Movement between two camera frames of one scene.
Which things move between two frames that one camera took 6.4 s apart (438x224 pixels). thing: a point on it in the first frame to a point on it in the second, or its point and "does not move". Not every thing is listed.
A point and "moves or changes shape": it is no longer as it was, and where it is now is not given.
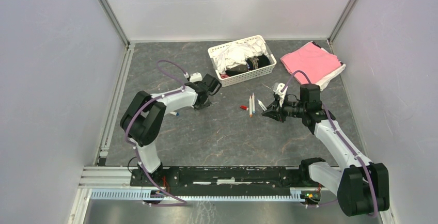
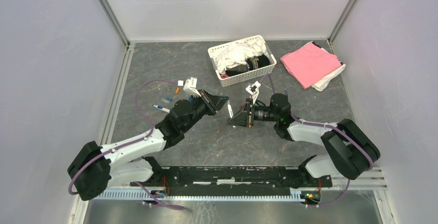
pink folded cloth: [317, 62] does not move
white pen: [262, 105] moves or changes shape
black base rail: [220, 181] does not move
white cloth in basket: [237, 53] does not move
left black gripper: [198, 107] to [213, 102]
